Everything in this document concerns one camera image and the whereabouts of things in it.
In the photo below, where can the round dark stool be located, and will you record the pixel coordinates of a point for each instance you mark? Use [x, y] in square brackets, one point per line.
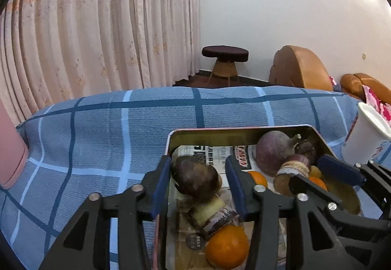
[224, 52]

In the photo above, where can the pink plastic bin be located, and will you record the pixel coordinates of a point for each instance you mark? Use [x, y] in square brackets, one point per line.
[10, 147]

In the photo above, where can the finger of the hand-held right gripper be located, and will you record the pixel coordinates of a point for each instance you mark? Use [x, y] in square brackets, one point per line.
[339, 169]
[308, 185]

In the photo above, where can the large orange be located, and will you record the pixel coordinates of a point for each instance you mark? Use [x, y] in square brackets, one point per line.
[227, 247]

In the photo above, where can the newspaper sheet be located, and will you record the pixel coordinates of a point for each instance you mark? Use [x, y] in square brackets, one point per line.
[207, 153]

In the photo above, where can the white lidded cup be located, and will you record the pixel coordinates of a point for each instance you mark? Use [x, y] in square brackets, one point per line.
[363, 135]

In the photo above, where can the brown leather sofa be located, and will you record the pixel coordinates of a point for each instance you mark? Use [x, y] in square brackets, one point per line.
[357, 83]

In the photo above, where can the small green kiwi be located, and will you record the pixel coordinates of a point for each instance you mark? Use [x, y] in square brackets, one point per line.
[314, 171]

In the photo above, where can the brown taro root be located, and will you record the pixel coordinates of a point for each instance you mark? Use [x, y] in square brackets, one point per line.
[195, 176]

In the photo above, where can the small orange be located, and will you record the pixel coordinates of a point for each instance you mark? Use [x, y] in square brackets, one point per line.
[317, 183]
[259, 179]

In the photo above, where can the pink floral blanket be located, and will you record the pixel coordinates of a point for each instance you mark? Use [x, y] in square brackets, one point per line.
[377, 102]

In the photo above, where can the brown leather armchair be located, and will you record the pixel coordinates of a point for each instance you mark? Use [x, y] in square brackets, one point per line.
[299, 68]

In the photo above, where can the round purple turnip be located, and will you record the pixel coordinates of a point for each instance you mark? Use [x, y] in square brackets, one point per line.
[272, 150]

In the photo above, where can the metal tin tray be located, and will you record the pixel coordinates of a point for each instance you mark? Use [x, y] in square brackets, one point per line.
[213, 135]

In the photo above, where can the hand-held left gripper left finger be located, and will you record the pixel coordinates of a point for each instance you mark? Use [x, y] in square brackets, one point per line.
[160, 187]

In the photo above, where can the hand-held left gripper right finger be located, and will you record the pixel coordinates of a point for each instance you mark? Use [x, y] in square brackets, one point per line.
[236, 187]

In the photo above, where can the purple sugarcane piece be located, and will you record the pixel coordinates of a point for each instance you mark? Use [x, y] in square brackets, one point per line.
[210, 215]
[290, 169]

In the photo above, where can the blue plaid blanket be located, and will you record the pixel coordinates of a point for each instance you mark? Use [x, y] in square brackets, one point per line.
[107, 135]

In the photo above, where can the pink floral curtain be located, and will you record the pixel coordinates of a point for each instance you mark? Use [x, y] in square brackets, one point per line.
[91, 28]

